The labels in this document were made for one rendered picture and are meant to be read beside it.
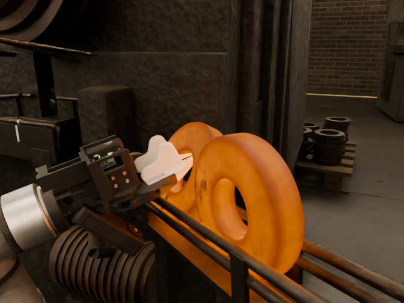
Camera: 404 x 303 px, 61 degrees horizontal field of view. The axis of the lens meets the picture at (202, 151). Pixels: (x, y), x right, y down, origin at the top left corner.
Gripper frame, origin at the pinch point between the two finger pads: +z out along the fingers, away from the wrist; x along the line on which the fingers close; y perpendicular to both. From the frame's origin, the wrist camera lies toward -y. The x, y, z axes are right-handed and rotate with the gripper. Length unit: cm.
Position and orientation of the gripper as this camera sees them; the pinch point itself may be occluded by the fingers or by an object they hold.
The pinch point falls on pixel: (190, 162)
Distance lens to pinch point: 51.3
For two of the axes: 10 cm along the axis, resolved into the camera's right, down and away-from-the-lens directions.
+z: 8.7, -3.7, 3.3
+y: -2.1, -8.8, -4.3
